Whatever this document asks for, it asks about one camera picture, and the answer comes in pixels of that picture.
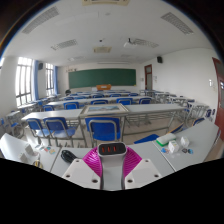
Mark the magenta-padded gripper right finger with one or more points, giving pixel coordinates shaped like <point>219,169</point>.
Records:
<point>132,163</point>

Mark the green chalkboard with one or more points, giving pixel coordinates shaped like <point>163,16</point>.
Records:
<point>101,78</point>

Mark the blue curtain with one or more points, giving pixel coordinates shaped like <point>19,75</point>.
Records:
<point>56,80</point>
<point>35,80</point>

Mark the ceiling air conditioner panel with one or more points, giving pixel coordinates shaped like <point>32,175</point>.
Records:
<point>106,2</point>
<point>102,50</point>

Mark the large bright window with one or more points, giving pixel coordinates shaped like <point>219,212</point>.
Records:
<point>23,81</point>

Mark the white ceiling projector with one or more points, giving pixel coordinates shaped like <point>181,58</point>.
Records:
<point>130,43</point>

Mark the ceiling light panels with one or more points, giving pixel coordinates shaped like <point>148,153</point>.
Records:
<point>65,44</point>

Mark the small white printed box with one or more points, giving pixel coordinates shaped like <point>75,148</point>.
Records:
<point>173,147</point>

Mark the framed picture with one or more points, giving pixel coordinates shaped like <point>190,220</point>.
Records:
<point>104,109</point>

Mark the white charger block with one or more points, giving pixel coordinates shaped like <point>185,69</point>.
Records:
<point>111,166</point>

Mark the brown door with window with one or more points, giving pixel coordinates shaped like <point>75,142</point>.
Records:
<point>148,78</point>

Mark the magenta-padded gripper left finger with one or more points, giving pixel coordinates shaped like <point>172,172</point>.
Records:
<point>91,163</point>

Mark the blue seat metal chair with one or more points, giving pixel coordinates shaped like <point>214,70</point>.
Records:
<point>57,126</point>
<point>103,128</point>
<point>35,126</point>

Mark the orange wooden lectern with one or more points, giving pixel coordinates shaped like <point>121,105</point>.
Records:
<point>104,87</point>

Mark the rows of grey desks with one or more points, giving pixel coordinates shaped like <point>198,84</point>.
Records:
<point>150,108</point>

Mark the green and white flat box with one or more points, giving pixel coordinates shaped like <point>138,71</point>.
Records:
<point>165,139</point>

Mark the narrow bright window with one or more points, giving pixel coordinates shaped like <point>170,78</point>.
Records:
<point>49,79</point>

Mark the red-brown wooden door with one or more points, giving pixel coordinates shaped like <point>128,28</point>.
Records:
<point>220,100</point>

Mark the black wall speaker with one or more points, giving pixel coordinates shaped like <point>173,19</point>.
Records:
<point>159,59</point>
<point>40,66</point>

